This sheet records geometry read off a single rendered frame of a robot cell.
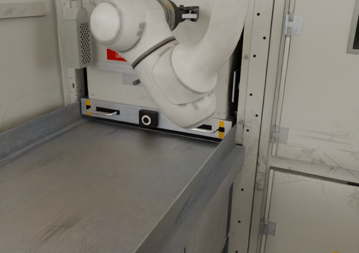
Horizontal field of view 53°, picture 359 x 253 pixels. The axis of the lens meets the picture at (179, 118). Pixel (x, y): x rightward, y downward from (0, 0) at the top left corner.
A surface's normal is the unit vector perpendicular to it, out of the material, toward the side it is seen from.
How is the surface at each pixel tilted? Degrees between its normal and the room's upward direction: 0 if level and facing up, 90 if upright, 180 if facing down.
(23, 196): 0
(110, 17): 79
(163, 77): 92
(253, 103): 90
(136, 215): 0
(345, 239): 90
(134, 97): 90
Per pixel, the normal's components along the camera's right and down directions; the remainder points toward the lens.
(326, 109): -0.39, 0.31
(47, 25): 0.87, 0.18
